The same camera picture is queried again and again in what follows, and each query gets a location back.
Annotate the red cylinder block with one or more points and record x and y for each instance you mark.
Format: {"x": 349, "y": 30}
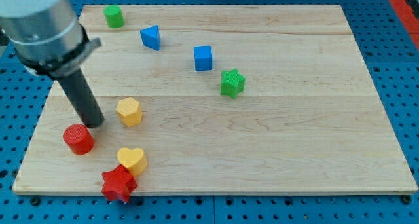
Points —
{"x": 78, "y": 139}

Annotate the blue cube block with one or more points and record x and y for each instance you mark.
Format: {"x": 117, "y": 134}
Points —
{"x": 203, "y": 59}

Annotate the wooden board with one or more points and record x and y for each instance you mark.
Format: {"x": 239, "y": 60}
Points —
{"x": 309, "y": 121}

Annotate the green star block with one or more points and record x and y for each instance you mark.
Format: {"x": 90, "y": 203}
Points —
{"x": 232, "y": 83}

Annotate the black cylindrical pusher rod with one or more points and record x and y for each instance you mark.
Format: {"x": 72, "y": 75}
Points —
{"x": 82, "y": 99}

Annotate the yellow hexagon block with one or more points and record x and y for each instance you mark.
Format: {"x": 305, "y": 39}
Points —
{"x": 129, "y": 111}

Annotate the red star block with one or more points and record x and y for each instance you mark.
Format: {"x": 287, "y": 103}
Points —
{"x": 118, "y": 184}

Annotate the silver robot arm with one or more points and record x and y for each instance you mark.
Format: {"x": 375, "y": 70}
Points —
{"x": 49, "y": 40}

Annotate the green cylinder block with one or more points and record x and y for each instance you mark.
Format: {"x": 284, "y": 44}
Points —
{"x": 113, "y": 16}

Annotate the yellow heart block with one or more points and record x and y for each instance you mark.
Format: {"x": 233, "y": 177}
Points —
{"x": 134, "y": 160}

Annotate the blue triangle block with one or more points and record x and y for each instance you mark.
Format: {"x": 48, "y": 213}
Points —
{"x": 150, "y": 37}

